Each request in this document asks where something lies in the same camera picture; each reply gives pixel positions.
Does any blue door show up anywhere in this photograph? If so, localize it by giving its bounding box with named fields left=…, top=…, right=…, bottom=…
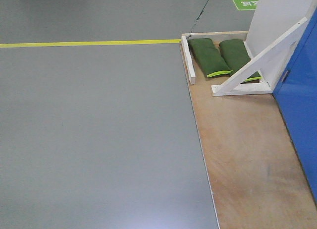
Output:
left=273, top=13, right=317, bottom=199

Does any brown plywood door base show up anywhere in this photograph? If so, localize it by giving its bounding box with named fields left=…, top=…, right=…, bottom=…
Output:
left=179, top=30, right=317, bottom=229

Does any silver door hinge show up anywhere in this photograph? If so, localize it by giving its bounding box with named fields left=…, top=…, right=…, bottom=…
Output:
left=281, top=70, right=290, bottom=83

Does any green sandbag left of pair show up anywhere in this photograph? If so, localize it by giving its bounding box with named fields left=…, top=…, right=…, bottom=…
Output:
left=188, top=38, right=232, bottom=78

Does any green sandbag of pair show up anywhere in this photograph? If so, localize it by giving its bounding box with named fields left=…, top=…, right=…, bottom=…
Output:
left=188, top=38, right=232, bottom=78
left=219, top=39, right=251, bottom=76

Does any green sandbag right of pair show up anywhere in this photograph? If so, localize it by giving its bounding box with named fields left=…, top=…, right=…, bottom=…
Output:
left=219, top=39, right=251, bottom=76

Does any white triangular brace far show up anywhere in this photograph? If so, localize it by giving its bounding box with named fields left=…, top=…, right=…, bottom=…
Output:
left=211, top=17, right=308, bottom=96

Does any steel guy wire far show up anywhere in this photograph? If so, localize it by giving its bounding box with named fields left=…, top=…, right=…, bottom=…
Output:
left=188, top=0, right=215, bottom=37

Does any white wooden base frame far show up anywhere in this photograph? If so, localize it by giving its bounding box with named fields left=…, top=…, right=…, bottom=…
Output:
left=180, top=31, right=249, bottom=85

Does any white door frame post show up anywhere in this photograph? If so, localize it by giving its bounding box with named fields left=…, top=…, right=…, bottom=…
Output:
left=246, top=0, right=317, bottom=90

